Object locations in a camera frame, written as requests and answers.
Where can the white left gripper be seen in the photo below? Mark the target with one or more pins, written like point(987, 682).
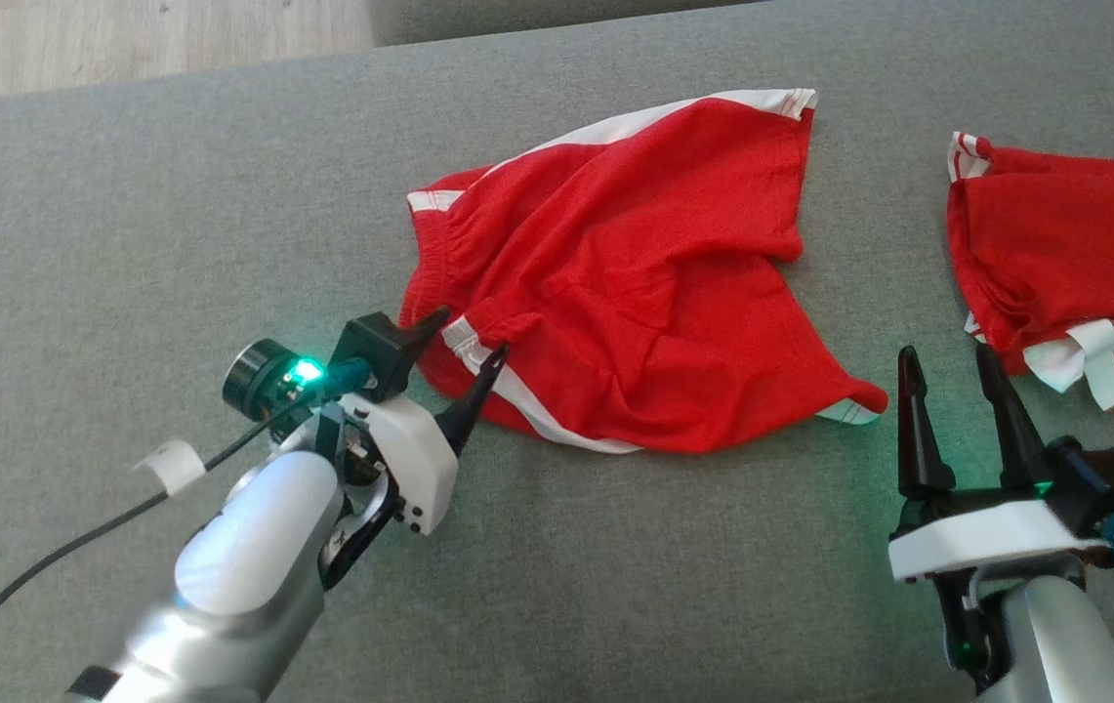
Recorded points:
point(410, 459)

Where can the grey fabric sofa seat cushion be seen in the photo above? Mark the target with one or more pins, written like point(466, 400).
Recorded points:
point(176, 244)

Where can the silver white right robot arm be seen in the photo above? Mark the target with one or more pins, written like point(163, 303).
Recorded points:
point(1054, 644)

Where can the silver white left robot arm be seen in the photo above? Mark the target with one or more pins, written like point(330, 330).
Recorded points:
point(244, 547)

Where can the red shorts with white stripes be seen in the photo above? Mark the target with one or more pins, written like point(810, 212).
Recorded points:
point(635, 264)

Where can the grey fabric sofa back cushion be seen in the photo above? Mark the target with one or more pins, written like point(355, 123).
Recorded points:
point(517, 20)

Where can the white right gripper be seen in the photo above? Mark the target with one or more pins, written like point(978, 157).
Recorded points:
point(986, 537)

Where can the red basketball jersey number 23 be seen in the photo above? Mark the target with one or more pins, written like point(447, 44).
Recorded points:
point(1064, 234)

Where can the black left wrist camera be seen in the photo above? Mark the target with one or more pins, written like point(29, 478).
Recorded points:
point(371, 347)

